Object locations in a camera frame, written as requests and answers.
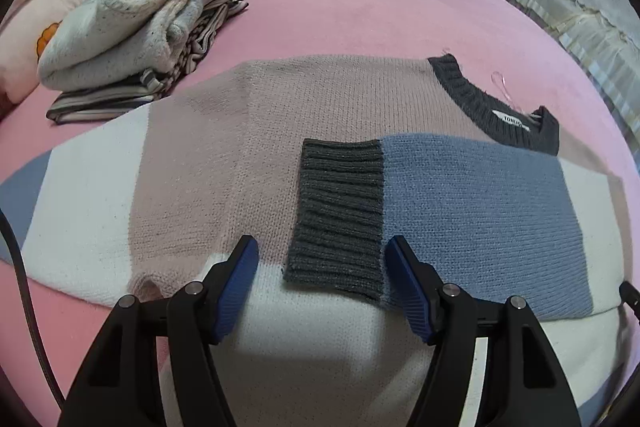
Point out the pink bed blanket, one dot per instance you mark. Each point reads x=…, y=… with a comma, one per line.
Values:
x=350, y=7

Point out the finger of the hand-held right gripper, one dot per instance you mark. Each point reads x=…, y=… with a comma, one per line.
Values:
x=630, y=296

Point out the clear plastic hanger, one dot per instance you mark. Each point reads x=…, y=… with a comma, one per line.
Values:
x=497, y=82

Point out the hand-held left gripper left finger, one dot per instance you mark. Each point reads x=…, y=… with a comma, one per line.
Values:
x=235, y=292

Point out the pink pillow with orange print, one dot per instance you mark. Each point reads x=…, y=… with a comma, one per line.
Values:
x=30, y=22

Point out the bed with lace cover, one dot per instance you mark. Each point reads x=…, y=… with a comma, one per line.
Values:
x=575, y=17

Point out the colour block knit sweater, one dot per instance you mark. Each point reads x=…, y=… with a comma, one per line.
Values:
x=200, y=167

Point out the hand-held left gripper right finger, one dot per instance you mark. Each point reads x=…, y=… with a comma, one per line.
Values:
x=410, y=292

